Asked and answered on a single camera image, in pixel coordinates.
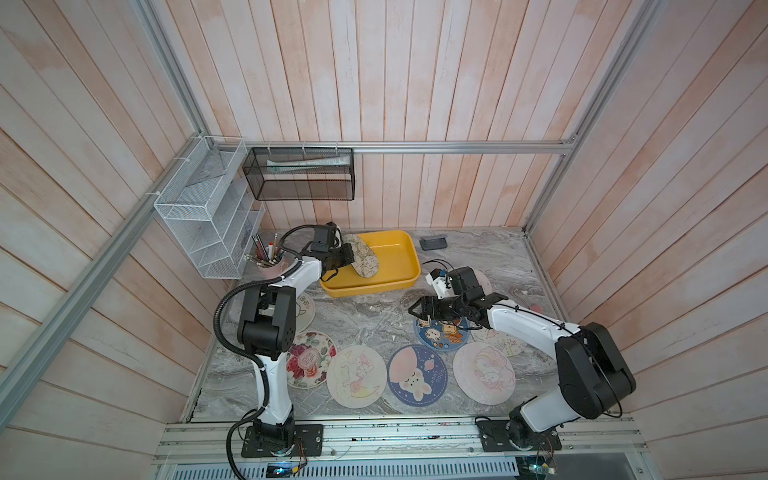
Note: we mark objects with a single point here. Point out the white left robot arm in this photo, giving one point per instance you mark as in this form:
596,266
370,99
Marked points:
268,325

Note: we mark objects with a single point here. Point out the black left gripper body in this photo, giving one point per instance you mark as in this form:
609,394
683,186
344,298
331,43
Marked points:
341,256

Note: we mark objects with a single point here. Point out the green bears pattern coaster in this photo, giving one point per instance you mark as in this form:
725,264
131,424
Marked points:
366,264

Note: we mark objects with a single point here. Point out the navy sleeping bunny coaster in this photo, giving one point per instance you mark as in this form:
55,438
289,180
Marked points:
417,376

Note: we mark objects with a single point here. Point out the black wire mesh basket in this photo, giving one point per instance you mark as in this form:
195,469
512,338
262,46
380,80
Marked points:
301,173

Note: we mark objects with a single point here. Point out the white bear green coaster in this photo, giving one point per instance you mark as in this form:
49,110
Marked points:
305,312

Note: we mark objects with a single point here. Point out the cream bunny moon coaster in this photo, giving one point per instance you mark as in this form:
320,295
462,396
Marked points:
356,377

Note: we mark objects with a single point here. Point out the yellow plastic storage box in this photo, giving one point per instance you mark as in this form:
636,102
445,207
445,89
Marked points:
399,267

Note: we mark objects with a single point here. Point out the pink unicorn round coaster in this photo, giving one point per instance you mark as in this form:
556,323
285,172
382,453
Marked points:
483,279

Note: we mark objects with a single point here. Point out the white wire mesh shelf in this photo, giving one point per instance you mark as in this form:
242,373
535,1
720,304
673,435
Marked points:
208,206

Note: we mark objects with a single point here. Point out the blue bear car coaster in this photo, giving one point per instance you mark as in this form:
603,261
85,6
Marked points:
447,336

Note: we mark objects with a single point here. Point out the floral rose round coaster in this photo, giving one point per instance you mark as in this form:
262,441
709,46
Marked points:
309,359

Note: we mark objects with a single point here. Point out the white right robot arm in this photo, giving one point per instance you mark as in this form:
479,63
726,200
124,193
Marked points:
593,376

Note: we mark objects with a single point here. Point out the pink ribbon bunny coaster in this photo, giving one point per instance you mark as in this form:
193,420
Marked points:
510,346

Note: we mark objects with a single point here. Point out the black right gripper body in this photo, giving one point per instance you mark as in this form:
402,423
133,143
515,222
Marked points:
461,304

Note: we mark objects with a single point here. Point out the pink pen cup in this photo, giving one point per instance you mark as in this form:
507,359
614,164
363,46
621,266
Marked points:
265,259

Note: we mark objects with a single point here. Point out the grey hole punch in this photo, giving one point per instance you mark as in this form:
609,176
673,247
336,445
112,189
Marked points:
432,243

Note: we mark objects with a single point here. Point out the large pink unicorn coaster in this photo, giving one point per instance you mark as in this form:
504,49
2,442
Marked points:
484,373

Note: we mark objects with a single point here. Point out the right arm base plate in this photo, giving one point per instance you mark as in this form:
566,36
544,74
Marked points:
514,435

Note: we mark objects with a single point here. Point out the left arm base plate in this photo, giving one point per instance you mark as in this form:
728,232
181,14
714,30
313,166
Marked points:
265,440

